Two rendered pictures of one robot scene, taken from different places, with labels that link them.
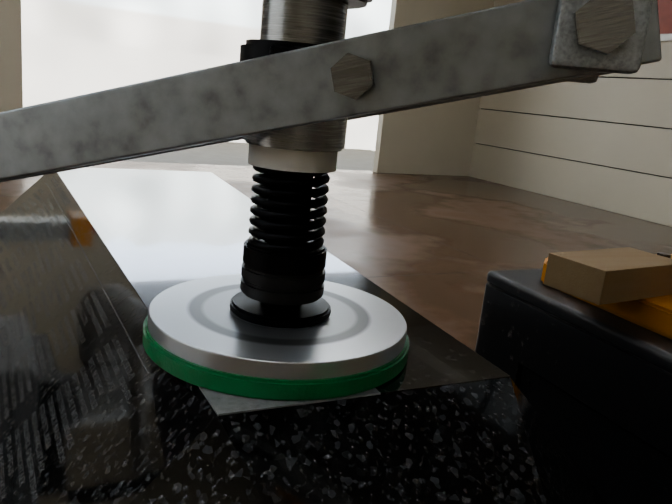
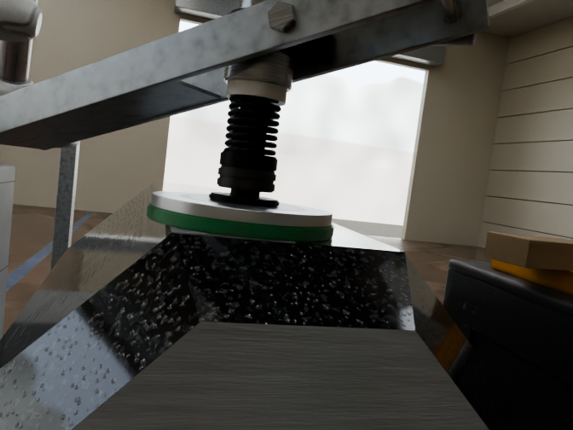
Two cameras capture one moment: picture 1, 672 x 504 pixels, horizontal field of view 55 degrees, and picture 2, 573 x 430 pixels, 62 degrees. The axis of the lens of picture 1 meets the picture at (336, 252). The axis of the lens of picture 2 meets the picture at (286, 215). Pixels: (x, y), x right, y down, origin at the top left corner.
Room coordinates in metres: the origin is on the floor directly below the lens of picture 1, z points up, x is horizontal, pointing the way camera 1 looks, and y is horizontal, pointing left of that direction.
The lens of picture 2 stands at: (-0.03, -0.13, 0.89)
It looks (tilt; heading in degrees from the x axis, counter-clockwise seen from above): 5 degrees down; 12
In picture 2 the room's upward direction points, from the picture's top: 7 degrees clockwise
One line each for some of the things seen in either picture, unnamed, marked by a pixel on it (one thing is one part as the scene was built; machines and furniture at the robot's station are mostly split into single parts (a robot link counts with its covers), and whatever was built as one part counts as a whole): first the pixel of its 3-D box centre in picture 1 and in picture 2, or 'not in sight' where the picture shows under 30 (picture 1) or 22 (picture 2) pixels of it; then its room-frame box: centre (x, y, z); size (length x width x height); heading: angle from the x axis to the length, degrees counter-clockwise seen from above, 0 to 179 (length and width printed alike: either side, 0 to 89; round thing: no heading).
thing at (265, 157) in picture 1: (293, 144); (257, 85); (0.51, 0.04, 0.99); 0.07 x 0.07 x 0.04
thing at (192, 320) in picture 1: (279, 317); (243, 207); (0.51, 0.04, 0.84); 0.21 x 0.21 x 0.01
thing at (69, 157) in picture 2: not in sight; (65, 212); (2.28, 1.63, 0.54); 0.20 x 0.20 x 1.09; 25
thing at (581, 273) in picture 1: (615, 273); (545, 252); (0.96, -0.43, 0.81); 0.20 x 0.10 x 0.05; 123
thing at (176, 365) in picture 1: (279, 321); (243, 210); (0.51, 0.04, 0.84); 0.22 x 0.22 x 0.04
